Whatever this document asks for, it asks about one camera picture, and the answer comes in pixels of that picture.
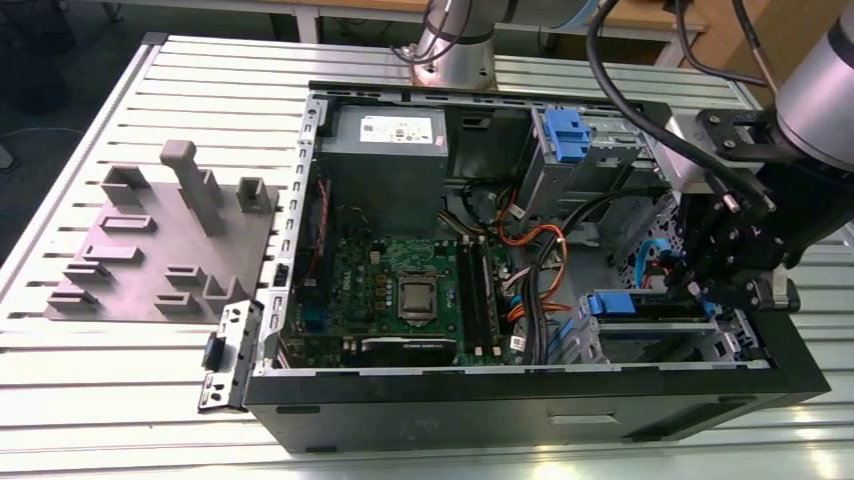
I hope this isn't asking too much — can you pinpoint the hard disk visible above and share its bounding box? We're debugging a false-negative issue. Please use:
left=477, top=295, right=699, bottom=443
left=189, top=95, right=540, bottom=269
left=579, top=292, right=721, bottom=324

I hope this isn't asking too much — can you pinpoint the metal disk bay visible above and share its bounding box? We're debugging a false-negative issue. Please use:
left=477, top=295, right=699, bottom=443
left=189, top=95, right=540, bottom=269
left=576, top=287, right=768, bottom=366

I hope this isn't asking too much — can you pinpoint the metal optical drive bay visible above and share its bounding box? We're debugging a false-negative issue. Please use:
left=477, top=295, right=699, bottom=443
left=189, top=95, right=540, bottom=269
left=519, top=107, right=668, bottom=236

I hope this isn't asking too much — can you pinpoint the blue drive bay latch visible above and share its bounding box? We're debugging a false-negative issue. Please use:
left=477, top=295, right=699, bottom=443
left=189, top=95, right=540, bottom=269
left=543, top=108, right=592, bottom=164

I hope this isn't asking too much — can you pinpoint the black RAM stick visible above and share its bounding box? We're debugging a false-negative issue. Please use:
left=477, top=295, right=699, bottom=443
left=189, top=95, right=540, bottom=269
left=476, top=238, right=503, bottom=357
left=458, top=239, right=483, bottom=357

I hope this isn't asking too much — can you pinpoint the wooden cabinet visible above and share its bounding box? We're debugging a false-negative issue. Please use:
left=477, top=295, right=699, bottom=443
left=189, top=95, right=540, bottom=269
left=679, top=0, right=854, bottom=136

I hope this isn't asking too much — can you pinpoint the wooden desk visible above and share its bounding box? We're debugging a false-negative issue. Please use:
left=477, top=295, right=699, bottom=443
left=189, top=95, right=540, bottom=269
left=269, top=0, right=708, bottom=66

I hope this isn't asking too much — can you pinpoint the silver CPU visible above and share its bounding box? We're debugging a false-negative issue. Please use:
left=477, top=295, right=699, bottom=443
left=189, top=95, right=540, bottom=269
left=401, top=283, right=438, bottom=307

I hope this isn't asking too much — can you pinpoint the black open PC case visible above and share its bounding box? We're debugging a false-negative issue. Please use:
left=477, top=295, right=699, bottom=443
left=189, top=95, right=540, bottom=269
left=242, top=79, right=832, bottom=454

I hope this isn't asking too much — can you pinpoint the black graphics card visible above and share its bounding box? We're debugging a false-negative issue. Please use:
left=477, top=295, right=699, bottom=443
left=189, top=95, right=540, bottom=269
left=342, top=335, right=458, bottom=369

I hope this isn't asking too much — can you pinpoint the grey power supply unit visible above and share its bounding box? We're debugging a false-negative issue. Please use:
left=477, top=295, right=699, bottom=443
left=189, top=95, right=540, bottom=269
left=312, top=104, right=449, bottom=239

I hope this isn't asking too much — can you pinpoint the green motherboard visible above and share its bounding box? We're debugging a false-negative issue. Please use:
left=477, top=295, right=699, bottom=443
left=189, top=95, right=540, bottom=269
left=282, top=234, right=528, bottom=369

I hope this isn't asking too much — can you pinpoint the grey parts rack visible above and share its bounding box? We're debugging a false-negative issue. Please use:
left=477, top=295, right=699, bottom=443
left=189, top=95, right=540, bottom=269
left=42, top=139, right=281, bottom=324

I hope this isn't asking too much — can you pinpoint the blue data wire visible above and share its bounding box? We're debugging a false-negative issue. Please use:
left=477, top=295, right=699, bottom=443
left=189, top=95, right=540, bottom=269
left=636, top=238, right=688, bottom=291

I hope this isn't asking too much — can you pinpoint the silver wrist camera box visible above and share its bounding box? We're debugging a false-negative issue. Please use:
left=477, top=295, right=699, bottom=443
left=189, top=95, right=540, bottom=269
left=656, top=112, right=732, bottom=194

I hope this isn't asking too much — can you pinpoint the orange red yellow wire bundle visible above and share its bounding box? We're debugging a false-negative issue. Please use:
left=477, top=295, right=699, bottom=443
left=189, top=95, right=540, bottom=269
left=496, top=187, right=575, bottom=321

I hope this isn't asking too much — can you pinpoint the black cable bundle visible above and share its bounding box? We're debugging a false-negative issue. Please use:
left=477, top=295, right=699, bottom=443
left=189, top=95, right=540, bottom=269
left=519, top=187, right=668, bottom=364

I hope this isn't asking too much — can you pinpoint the white thin wire bundle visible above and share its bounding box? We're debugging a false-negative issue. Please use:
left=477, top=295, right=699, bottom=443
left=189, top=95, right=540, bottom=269
left=503, top=262, right=535, bottom=301

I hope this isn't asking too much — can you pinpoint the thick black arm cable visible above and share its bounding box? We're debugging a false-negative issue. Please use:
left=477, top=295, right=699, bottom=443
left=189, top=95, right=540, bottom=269
left=585, top=0, right=775, bottom=211

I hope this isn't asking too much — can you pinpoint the red black fan wire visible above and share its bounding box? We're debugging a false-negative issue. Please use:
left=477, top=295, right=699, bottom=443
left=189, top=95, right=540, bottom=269
left=312, top=179, right=334, bottom=286

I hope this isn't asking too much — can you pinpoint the metal slot cover bracket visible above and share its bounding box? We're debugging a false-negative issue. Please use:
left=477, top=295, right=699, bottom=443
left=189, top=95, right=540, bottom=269
left=196, top=299, right=265, bottom=414

